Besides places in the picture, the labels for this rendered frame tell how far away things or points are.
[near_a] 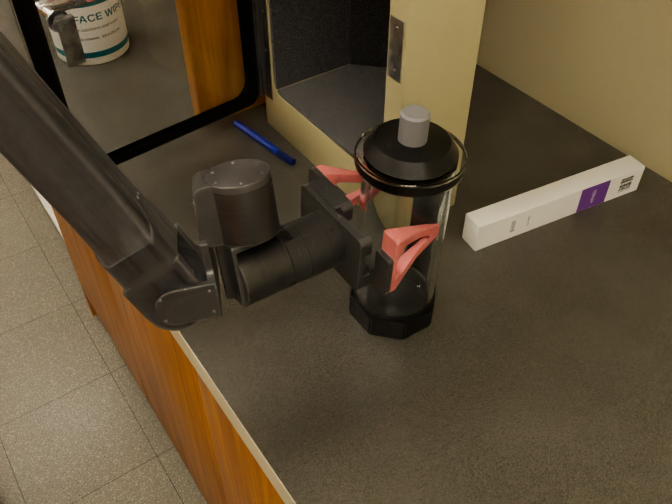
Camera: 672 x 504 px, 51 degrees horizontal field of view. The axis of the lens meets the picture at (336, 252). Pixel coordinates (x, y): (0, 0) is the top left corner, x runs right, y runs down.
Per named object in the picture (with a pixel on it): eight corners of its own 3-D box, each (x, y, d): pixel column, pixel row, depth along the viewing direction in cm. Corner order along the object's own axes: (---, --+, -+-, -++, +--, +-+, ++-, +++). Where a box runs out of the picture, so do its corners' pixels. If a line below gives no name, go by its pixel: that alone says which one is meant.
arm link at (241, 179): (161, 276, 68) (159, 328, 61) (131, 169, 62) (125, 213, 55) (282, 253, 69) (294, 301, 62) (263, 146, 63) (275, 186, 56)
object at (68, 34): (88, 63, 81) (75, 16, 77) (70, 69, 80) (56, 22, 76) (80, 56, 82) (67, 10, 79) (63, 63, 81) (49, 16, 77)
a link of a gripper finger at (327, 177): (372, 142, 74) (296, 170, 70) (414, 178, 69) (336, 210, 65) (367, 193, 78) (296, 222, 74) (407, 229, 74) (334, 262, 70)
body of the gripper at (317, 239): (316, 177, 69) (251, 202, 66) (377, 236, 63) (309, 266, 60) (315, 226, 74) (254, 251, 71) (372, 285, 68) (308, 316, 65)
